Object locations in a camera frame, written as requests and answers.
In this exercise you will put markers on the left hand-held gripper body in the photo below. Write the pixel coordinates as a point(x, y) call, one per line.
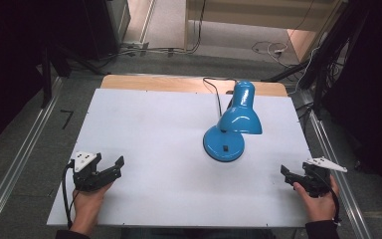
point(83, 177)

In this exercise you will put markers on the person's left hand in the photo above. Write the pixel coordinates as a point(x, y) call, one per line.
point(89, 205)

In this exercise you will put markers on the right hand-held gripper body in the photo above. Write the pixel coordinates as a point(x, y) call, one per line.
point(318, 181)

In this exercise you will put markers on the blue desk lamp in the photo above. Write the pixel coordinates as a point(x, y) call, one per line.
point(233, 132)

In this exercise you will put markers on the light wooden furniture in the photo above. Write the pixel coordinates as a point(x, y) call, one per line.
point(262, 15)

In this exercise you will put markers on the black curtain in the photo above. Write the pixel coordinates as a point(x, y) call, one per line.
point(10, 66)
point(374, 86)

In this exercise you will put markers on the black cabinet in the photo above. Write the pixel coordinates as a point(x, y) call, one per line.
point(104, 28)

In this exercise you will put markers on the aluminium floor rail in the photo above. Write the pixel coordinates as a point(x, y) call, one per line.
point(340, 186)
point(16, 166)

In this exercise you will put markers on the black metal stand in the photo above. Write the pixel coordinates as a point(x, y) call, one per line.
point(315, 66)
point(48, 76)

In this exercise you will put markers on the person's right hand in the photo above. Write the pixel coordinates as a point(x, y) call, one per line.
point(320, 207)

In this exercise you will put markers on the wooden table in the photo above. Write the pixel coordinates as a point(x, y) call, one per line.
point(165, 83)

